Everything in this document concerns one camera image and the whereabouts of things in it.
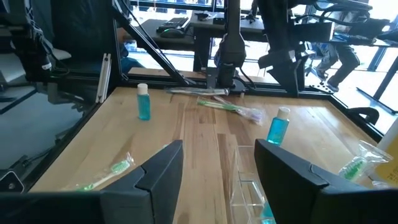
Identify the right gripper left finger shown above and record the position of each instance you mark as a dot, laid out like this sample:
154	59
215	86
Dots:
155	186

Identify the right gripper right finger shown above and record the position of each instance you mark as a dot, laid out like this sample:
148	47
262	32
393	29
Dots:
289	186

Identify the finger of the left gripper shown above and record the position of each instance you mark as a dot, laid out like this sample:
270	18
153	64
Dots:
287	77
300	77

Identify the green toothbrush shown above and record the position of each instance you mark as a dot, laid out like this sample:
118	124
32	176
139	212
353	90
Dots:
119	167
253	115
217	105

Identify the grey toothbrush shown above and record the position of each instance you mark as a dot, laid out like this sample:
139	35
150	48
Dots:
199	91

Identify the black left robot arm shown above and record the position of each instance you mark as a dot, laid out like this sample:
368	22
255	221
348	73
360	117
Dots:
231	46

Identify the black background table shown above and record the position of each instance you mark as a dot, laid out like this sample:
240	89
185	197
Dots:
311	32

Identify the clear plastic bag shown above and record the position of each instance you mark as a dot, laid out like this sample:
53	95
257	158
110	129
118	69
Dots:
245	193

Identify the person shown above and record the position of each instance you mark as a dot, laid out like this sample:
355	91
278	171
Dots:
342	62

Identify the purple toothbrush in clear wrap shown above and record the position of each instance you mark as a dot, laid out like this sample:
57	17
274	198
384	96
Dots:
354	169

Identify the dark grey office desk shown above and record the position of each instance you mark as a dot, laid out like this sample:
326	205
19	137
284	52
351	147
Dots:
202	31

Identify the white yellow wipes canister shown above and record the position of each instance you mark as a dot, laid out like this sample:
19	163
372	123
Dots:
390	161

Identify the black computer mouse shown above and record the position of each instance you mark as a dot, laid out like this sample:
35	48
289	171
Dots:
172	33

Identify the black keyboard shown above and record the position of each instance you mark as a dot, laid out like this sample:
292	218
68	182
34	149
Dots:
174	24

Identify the person's leg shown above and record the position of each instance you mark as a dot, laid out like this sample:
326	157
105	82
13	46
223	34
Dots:
130	63

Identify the white frame bracket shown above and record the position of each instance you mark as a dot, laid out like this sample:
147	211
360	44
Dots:
104	77

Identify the black aluminium table frame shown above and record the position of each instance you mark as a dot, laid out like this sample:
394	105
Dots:
149	43

